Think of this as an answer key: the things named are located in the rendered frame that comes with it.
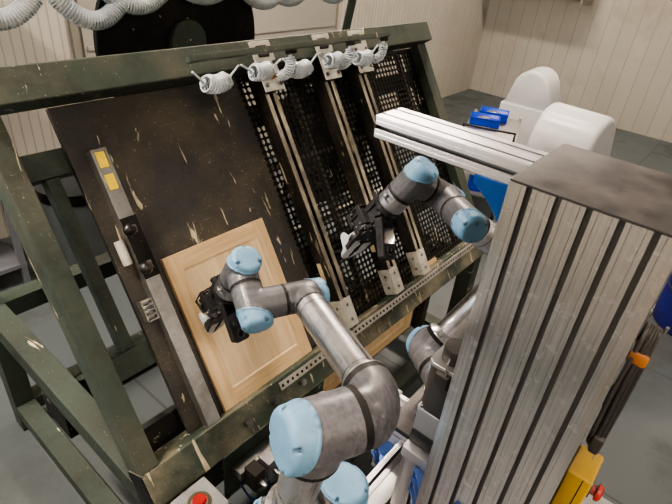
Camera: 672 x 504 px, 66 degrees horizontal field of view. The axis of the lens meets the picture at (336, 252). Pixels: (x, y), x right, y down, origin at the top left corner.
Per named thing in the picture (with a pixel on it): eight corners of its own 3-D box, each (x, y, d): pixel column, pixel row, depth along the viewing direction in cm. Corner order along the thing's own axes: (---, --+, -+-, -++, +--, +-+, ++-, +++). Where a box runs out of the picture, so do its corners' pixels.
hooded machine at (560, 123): (551, 281, 430) (609, 129, 360) (485, 251, 462) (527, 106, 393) (582, 250, 478) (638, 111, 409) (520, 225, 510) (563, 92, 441)
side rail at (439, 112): (459, 238, 304) (476, 236, 296) (401, 52, 285) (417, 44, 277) (466, 234, 309) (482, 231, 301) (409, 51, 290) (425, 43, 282)
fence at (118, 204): (202, 425, 174) (208, 427, 171) (85, 153, 157) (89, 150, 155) (214, 417, 177) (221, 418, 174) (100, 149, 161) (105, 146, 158)
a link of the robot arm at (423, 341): (412, 376, 159) (544, 247, 144) (395, 343, 171) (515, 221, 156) (436, 388, 165) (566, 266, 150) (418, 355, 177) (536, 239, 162)
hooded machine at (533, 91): (550, 170, 644) (582, 73, 581) (532, 182, 606) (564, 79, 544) (501, 154, 678) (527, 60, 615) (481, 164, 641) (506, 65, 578)
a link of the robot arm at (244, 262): (236, 274, 114) (227, 242, 118) (222, 298, 122) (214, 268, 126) (269, 272, 119) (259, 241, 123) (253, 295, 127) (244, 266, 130)
